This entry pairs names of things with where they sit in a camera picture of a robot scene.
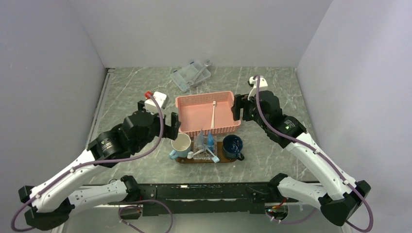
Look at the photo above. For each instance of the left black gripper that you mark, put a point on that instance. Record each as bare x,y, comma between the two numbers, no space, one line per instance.
171,131

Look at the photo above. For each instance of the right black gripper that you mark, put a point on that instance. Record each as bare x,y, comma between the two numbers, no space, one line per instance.
241,101

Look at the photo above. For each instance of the light blue mug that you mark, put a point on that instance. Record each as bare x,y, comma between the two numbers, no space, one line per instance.
181,146

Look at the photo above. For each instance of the pink plastic basket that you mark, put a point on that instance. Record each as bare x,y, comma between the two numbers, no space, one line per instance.
195,113

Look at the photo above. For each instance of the white toothpaste tube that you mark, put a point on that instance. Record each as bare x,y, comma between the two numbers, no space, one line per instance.
200,140

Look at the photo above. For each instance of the white toothbrush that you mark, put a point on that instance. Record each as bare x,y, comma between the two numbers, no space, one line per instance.
192,154

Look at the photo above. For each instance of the clear acrylic toothbrush holder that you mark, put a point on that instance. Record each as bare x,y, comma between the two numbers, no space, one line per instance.
205,155

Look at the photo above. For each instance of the dark blue mug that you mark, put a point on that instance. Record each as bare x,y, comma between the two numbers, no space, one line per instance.
232,147

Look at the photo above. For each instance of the blue toothpaste tube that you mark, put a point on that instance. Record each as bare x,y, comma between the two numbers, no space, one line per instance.
210,142

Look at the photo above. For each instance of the light blue toothbrush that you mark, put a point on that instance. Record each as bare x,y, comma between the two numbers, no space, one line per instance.
214,158

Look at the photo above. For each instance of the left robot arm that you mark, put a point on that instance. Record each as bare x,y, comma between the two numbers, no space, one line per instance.
51,203

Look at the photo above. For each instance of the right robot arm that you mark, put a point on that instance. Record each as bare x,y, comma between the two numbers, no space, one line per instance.
339,195

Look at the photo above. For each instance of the pink toothbrush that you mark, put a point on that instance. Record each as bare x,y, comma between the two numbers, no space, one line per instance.
213,114

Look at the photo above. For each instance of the oval wooden tray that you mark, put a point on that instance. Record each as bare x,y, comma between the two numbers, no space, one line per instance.
219,154

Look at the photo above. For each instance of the silver wrench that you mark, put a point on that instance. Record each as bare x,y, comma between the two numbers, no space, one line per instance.
206,64

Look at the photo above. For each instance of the clear plastic box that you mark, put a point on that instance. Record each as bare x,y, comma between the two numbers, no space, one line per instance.
182,76

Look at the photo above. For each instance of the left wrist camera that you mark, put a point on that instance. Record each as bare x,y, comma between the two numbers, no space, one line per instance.
153,99

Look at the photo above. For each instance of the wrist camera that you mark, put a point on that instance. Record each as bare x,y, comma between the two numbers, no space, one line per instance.
257,83
153,99

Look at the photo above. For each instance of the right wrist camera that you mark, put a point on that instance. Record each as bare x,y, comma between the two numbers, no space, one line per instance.
257,83

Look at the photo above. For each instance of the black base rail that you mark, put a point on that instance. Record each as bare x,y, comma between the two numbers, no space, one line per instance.
201,198

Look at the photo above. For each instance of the aluminium side rail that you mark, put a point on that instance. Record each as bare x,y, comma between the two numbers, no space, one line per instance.
100,106

